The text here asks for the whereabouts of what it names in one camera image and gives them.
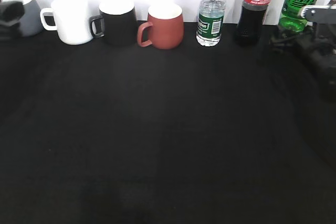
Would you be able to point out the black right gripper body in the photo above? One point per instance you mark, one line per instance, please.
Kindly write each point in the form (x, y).
(317, 53)

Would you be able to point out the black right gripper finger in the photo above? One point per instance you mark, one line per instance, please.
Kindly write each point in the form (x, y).
(318, 13)

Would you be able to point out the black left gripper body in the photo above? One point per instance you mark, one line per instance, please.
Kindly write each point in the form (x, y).
(11, 13)

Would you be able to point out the grey mug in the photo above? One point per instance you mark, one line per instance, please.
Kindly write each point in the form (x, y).
(30, 23)

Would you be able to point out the white mug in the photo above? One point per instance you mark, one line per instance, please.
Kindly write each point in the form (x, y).
(70, 19)

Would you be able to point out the cola bottle red label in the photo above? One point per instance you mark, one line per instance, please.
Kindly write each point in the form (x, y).
(249, 26)

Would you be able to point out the clear water bottle green label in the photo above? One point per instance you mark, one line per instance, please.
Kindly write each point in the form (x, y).
(210, 22)

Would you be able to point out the black mug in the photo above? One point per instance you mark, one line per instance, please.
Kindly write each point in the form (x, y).
(116, 23)

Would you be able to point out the red mug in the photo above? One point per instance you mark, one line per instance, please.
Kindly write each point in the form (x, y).
(164, 28)

